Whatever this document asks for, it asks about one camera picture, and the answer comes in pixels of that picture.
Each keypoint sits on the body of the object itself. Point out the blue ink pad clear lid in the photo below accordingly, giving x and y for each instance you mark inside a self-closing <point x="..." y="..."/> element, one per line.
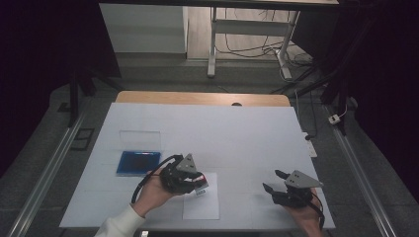
<point x="138" y="161"/>

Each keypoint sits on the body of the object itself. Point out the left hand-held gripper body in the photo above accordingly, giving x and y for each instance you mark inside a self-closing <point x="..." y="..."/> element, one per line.
<point x="176" y="177"/>

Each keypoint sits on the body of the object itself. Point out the small white adapter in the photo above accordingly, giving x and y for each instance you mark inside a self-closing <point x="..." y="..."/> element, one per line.
<point x="334" y="119"/>

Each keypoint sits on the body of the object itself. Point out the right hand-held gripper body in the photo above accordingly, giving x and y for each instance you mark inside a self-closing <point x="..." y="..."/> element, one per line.
<point x="296" y="191"/>

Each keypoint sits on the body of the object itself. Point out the black floor frame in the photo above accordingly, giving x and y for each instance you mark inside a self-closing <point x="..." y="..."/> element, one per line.
<point x="82" y="139"/>

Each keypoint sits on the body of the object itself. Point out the person's right hand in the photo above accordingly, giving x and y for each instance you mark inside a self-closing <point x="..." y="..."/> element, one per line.
<point x="306" y="219"/>

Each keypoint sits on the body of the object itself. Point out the red self-inking stamp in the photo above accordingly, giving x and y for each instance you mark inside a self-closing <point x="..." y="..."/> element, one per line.
<point x="201" y="186"/>

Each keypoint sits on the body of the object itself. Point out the metal floor rail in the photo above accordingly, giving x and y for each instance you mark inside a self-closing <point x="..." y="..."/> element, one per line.
<point x="46" y="177"/>
<point x="362" y="184"/>

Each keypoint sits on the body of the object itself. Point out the black tripod stand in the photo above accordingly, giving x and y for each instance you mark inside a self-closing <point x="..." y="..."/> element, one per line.
<point x="329" y="82"/>

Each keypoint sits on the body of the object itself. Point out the white desk frame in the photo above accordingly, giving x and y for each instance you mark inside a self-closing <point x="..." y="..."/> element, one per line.
<point x="250" y="28"/>

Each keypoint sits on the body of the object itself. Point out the black metal stand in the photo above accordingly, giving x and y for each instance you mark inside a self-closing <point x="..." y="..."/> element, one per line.
<point x="74" y="98"/>

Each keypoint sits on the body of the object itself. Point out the white paper sheet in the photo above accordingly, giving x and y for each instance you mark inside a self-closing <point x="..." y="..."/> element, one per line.
<point x="202" y="207"/>

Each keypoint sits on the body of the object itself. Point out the person's left hand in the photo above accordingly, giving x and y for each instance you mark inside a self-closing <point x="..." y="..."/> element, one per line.
<point x="153" y="194"/>

